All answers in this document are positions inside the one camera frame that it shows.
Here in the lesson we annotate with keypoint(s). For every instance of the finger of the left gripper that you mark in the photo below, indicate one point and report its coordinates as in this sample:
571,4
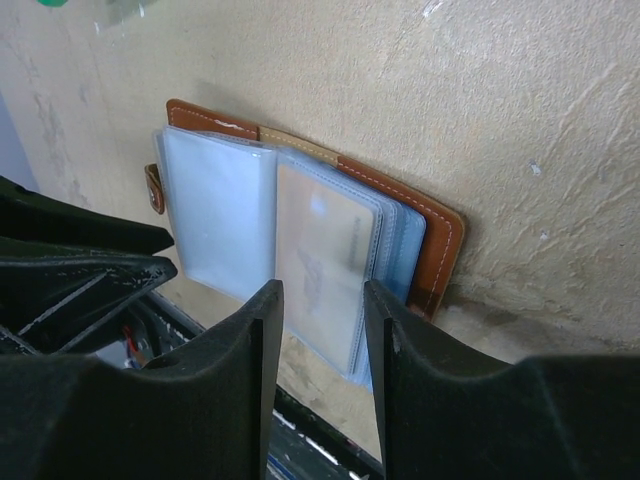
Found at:
30,216
51,305

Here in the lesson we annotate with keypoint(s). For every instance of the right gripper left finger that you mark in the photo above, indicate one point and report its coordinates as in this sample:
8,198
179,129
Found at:
201,411

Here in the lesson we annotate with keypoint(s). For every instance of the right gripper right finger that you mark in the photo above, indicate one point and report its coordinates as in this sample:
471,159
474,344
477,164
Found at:
447,411

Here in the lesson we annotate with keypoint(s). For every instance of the brown leather card holder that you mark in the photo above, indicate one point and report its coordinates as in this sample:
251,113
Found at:
248,203

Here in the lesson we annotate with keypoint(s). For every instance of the green plastic bin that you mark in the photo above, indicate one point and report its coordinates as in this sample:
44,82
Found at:
53,3

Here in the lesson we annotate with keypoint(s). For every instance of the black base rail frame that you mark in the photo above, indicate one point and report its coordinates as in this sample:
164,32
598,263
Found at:
302,444

